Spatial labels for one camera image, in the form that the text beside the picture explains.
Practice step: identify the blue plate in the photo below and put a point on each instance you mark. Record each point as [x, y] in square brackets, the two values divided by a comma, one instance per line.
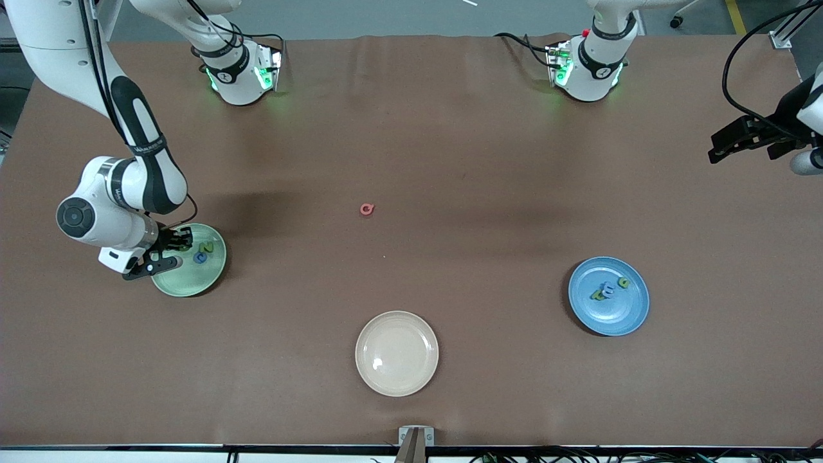
[617, 318]

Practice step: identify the blue lowercase letter m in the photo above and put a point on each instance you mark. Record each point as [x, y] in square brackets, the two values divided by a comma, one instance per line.
[607, 289]

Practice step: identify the green capital letter N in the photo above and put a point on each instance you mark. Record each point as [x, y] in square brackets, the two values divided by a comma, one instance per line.
[207, 247]

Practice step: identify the blue capital letter G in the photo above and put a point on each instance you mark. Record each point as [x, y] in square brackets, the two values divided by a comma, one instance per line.
[198, 258]

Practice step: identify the green lowercase letter p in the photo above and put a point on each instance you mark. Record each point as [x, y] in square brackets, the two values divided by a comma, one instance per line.
[597, 296]

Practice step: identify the chair leg with caster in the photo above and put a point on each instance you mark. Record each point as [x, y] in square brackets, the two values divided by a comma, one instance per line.
[675, 22]

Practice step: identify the brown table cover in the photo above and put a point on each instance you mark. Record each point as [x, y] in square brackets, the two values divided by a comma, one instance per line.
[411, 128]

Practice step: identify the beige plate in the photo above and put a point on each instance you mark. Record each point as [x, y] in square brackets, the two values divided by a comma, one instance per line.
[397, 354]

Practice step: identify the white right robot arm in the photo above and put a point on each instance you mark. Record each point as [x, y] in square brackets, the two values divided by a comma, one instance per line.
[51, 38]

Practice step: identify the right arm base connector bracket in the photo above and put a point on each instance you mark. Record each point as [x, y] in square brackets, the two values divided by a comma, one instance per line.
[269, 67]

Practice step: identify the red capital letter Q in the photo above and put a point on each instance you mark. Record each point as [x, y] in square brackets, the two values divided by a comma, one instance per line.
[363, 211]

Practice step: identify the light green plate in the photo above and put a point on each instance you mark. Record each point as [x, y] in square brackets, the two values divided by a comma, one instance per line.
[193, 280]

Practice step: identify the left arm base connector bracket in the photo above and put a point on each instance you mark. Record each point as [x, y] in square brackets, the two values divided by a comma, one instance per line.
[558, 64]

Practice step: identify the black table edge strip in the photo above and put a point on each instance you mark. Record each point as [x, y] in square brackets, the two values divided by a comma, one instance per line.
[193, 446]

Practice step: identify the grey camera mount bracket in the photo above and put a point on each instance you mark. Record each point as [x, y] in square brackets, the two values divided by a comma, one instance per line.
[416, 437]

